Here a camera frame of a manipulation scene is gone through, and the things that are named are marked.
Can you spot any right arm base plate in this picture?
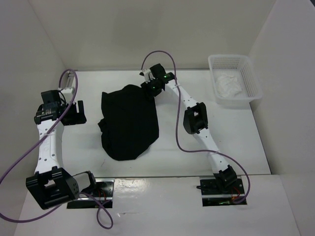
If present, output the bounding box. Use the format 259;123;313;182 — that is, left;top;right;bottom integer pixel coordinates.
196;177;247;207

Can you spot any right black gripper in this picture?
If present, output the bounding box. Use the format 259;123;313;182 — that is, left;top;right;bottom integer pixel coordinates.
140;78;161;101

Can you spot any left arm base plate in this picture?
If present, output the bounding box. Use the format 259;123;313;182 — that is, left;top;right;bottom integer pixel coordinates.
66;178;115;209

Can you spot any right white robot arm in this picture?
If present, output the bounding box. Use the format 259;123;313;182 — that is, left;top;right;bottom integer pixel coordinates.
140;64;237;194

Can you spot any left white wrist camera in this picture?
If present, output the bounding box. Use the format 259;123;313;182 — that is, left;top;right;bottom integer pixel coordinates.
59;87;75;99

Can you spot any aluminium table edge rail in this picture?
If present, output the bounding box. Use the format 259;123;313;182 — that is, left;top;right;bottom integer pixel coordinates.
65;71;75;87

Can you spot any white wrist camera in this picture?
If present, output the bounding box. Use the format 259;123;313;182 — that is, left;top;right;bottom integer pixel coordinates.
139;69;154;83
59;87;75;99

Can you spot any white tank top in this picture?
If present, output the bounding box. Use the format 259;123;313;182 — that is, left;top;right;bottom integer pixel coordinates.
215;72;243;98

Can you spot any black tank top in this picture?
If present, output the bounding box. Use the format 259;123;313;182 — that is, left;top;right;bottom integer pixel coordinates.
98;85;159;161

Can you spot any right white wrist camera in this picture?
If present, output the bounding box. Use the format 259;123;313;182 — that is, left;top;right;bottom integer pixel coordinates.
139;69;154;83

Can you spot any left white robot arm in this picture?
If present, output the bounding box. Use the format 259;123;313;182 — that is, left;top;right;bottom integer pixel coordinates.
26;87;87;209

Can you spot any white plastic basket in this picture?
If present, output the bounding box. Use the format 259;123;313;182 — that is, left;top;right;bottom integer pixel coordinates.
208;55;262;107

